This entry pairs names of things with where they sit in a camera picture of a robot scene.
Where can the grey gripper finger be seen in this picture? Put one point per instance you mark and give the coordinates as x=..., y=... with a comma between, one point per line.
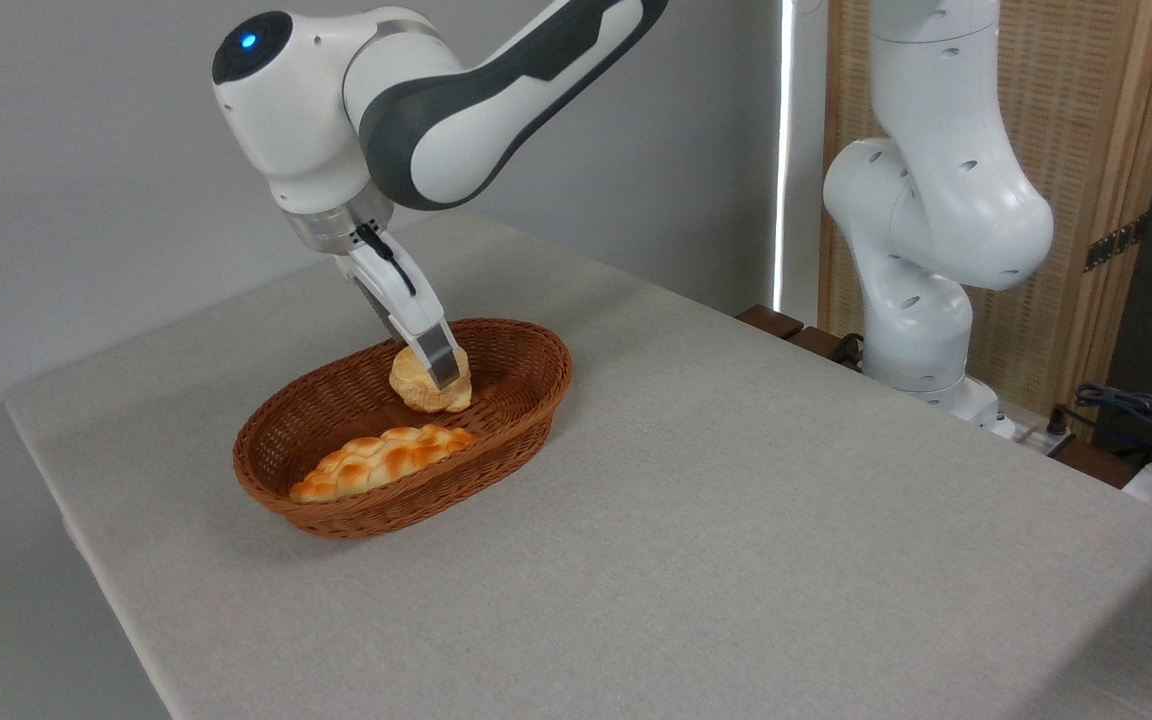
x=439, y=360

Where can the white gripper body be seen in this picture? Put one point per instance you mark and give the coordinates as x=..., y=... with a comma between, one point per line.
x=406, y=300

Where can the round pale bread roll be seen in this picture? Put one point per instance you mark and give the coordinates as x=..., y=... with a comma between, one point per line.
x=414, y=388

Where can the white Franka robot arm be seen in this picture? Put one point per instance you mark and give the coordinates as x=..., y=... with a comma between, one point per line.
x=936, y=200

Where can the braided golden bread loaf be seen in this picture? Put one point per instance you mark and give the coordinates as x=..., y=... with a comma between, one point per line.
x=376, y=462

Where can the brown wicker oval basket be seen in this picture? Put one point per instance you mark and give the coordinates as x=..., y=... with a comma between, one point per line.
x=526, y=400

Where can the dark brown wooden block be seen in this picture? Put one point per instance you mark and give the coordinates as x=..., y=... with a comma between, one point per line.
x=816, y=342
x=768, y=321

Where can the grey tablecloth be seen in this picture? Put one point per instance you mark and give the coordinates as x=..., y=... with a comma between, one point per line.
x=736, y=520

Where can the white power strip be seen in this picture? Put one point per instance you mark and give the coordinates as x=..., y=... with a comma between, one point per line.
x=1041, y=438

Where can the dark brown wooden board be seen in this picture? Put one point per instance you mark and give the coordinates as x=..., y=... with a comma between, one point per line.
x=1096, y=464

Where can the dark metal screen hinge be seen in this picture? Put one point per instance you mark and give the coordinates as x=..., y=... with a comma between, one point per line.
x=1116, y=242

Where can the wooden rattan folding screen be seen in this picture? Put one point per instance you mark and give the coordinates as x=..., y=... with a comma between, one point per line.
x=1086, y=100

